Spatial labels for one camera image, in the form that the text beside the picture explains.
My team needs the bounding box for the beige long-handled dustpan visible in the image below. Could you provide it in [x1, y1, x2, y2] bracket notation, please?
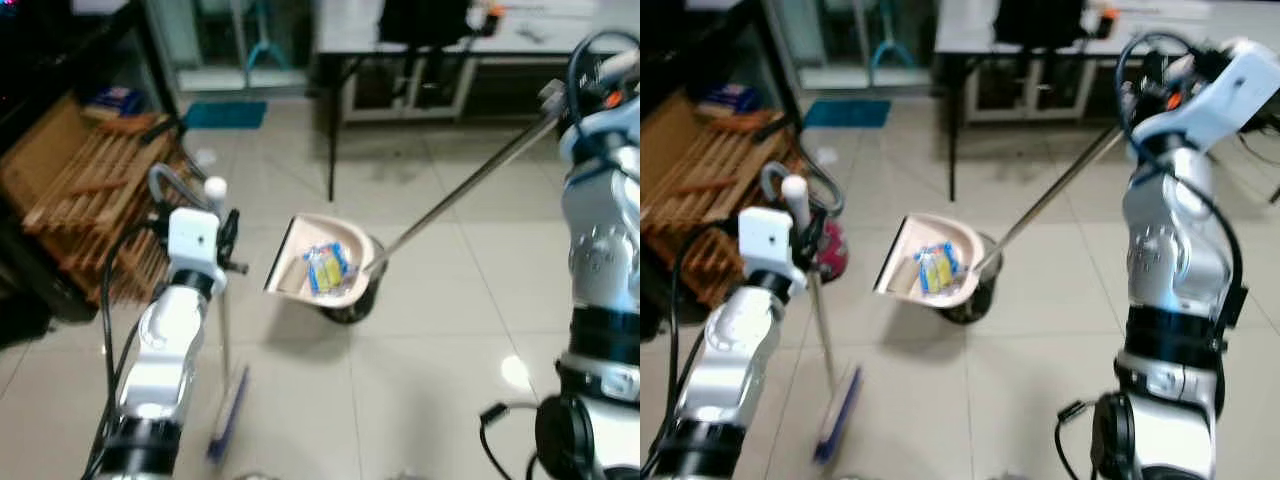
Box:
[874, 124, 1131, 310]
[264, 84, 571, 308]

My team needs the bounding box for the broom with blue bristles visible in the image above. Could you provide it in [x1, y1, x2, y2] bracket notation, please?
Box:
[203, 176, 251, 467]
[781, 175, 863, 467]

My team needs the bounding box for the blue floor mat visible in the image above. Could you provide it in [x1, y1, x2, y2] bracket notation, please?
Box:
[184, 99, 269, 130]
[804, 97, 892, 129]

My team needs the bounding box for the dark red round object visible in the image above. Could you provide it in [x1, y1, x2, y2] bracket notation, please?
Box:
[816, 220, 852, 283]

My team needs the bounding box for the black-framed white-topped table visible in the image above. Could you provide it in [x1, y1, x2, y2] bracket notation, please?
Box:
[934, 0, 1280, 204]
[310, 0, 641, 204]

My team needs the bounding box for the blue and yellow packet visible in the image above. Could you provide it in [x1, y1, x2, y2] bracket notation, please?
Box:
[304, 242, 353, 296]
[914, 244, 963, 296]

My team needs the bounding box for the black dark furniture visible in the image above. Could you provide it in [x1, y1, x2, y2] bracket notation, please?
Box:
[640, 0, 773, 126]
[0, 0, 153, 153]

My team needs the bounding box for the brown wooden slatted crate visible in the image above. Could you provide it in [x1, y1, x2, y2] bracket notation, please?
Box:
[640, 92, 813, 308]
[0, 94, 199, 304]

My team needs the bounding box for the white low cabinet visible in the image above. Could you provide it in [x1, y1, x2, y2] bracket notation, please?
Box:
[963, 55, 1103, 123]
[339, 55, 478, 123]

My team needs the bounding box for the blue printed box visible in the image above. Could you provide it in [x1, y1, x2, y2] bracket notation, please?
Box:
[699, 82, 758, 115]
[84, 86, 143, 118]

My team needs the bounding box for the black bag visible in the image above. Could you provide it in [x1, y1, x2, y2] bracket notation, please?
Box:
[994, 0, 1093, 48]
[379, 0, 483, 47]

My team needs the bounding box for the black round bin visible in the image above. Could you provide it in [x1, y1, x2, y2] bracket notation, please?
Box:
[320, 235, 387, 326]
[940, 235, 1002, 326]

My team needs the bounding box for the glass sliding door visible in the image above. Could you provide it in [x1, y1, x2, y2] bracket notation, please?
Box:
[143, 0, 313, 96]
[764, 0, 937, 93]

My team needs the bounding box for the teal metal stand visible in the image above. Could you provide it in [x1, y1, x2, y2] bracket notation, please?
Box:
[244, 0, 293, 73]
[869, 0, 918, 73]

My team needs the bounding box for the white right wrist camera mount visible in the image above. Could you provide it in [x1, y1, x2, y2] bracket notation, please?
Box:
[572, 48, 641, 101]
[1168, 38, 1280, 153]

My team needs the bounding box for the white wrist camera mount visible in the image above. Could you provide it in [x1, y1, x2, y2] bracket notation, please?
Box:
[572, 48, 641, 101]
[1168, 38, 1280, 153]
[167, 207, 222, 275]
[737, 206, 798, 278]

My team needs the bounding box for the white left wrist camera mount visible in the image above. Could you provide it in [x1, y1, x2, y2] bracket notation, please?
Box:
[167, 207, 222, 275]
[737, 206, 798, 278]

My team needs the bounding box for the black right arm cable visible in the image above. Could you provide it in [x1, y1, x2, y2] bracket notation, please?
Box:
[478, 28, 641, 480]
[1054, 30, 1251, 480]

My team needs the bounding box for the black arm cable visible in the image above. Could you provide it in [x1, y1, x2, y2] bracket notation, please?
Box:
[82, 218, 173, 479]
[1054, 30, 1251, 480]
[642, 222, 746, 479]
[478, 28, 641, 480]

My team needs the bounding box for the grey curved hose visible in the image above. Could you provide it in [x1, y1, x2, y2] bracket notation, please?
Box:
[148, 163, 213, 213]
[759, 161, 803, 213]

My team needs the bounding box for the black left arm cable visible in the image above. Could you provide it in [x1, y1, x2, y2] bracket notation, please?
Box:
[82, 218, 173, 479]
[642, 222, 746, 479]

